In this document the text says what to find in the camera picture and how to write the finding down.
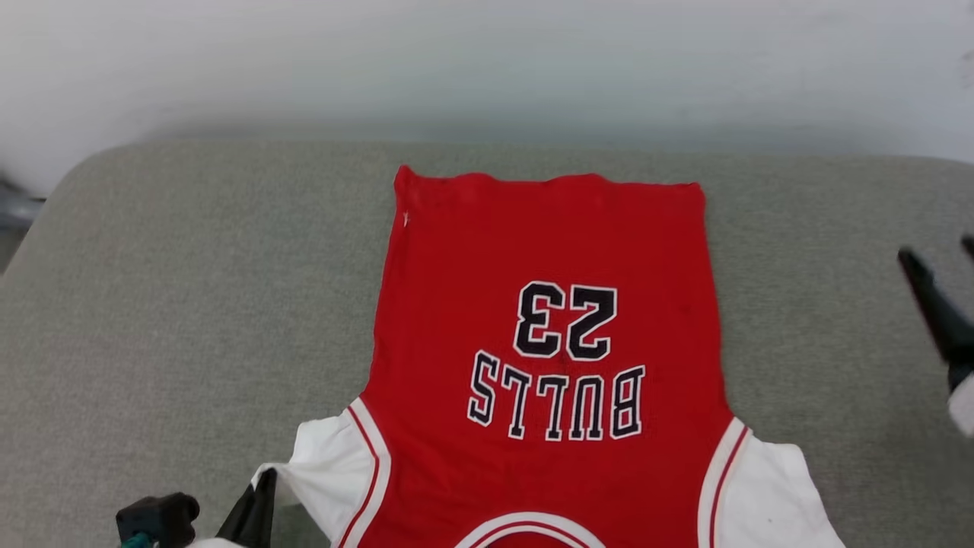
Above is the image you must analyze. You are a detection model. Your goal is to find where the red Bulls 23 jersey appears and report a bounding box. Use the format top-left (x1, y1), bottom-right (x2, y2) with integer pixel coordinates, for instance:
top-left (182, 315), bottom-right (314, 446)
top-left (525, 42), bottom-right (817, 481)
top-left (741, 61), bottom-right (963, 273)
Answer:
top-left (251, 164), bottom-right (847, 548)

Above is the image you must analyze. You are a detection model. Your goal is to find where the grey fabric sofa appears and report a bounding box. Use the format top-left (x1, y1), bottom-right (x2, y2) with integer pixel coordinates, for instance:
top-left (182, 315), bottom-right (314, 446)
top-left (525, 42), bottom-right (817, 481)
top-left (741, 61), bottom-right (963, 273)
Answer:
top-left (0, 139), bottom-right (974, 548)

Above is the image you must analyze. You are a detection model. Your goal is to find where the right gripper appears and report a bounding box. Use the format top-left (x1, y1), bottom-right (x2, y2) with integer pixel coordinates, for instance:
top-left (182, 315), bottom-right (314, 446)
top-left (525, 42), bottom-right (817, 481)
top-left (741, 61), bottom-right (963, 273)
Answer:
top-left (897, 234), bottom-right (974, 439)

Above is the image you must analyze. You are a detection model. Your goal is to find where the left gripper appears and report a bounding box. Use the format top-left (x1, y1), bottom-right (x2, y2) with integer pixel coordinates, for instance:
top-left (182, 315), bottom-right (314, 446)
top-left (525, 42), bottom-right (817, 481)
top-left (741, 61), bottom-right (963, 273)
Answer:
top-left (116, 467), bottom-right (279, 548)

